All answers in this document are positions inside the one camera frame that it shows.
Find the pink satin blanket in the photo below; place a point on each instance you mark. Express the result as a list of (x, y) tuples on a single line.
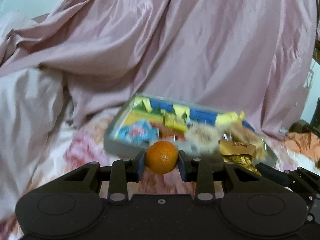
[(175, 42)]

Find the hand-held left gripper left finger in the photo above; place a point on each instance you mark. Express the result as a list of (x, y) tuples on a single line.
[(141, 166)]

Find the grey cardboard box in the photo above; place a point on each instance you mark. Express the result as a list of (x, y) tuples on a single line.
[(120, 146)]

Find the yellow crumpled wrapper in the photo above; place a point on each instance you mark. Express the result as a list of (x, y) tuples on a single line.
[(227, 118)]

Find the pale pink quilt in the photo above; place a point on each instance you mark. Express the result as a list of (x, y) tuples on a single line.
[(30, 117)]

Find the dark brown cloth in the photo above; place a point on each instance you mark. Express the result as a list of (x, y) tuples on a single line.
[(302, 127)]

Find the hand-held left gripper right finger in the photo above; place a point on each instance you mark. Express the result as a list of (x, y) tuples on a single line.
[(182, 167)]

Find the orange cloth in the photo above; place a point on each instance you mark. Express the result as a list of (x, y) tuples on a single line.
[(305, 145)]

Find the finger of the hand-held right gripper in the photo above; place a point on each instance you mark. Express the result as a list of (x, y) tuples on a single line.
[(272, 175)]

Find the floral bed sheet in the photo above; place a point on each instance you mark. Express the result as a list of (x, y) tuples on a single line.
[(85, 150)]

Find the mandarin orange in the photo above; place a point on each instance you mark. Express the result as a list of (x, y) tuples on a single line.
[(161, 157)]

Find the light blue snack packet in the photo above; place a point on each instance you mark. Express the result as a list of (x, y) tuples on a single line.
[(137, 132)]

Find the gold foil snack packet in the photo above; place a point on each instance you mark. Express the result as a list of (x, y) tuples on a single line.
[(237, 148)]

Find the round rice cracker packet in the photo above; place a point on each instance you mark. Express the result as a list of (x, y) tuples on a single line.
[(202, 136)]

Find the red snack packet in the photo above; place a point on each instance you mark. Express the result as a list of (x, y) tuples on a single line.
[(166, 132)]

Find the green yellow snack packet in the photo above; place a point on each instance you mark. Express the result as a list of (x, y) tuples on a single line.
[(175, 122)]

